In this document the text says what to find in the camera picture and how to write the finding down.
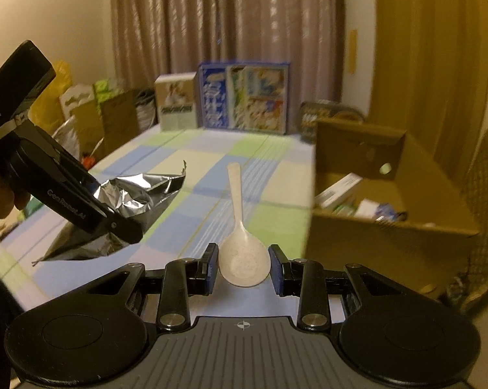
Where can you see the yellow hanging ornament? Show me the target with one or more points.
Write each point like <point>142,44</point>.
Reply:
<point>353,52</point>

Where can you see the beige tissue box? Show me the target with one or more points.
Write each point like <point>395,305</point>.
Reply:
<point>175,101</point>

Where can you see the crinkled white plastic bag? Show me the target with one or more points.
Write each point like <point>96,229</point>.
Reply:
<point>67,137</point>

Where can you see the person's left hand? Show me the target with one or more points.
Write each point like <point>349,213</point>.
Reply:
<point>0,206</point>

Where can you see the yellow plastic bag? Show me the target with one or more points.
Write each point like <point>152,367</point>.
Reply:
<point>61,77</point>

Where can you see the stack of green tissue packs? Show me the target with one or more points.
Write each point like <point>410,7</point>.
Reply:
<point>105,91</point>

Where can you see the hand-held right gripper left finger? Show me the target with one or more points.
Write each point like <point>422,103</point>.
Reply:
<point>211,269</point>

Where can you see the silver metal bucket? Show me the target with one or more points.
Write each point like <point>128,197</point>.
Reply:
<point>145,109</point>

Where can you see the white speckled spoon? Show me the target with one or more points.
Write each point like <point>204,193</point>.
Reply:
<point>244,259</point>

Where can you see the checkered cloth desktop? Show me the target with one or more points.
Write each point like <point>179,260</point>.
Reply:
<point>268,158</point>

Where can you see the quilted beige chair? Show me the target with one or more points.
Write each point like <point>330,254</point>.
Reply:
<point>487,194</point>

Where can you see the silver foil bag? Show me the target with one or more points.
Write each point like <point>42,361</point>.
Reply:
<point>146,198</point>

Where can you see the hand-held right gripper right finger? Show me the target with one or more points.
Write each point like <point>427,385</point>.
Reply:
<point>277,271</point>

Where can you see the small brown cardboard carton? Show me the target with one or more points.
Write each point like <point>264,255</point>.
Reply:
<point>88,129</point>

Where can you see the large white medicine box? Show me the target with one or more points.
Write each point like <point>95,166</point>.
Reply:
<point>337,190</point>

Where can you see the blue milk carton box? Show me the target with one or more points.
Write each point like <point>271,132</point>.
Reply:
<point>244,97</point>

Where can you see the tall brown cardboard carton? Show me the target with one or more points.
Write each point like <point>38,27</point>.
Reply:
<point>120,117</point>

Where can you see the brown curtain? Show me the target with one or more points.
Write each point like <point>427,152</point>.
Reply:
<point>227,16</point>

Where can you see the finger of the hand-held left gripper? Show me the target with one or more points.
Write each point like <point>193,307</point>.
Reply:
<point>77,202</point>
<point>65,153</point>

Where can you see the black instant rice bowl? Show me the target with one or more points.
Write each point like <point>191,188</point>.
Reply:
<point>325,111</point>

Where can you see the brown cardboard box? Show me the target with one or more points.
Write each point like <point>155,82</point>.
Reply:
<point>369,251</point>

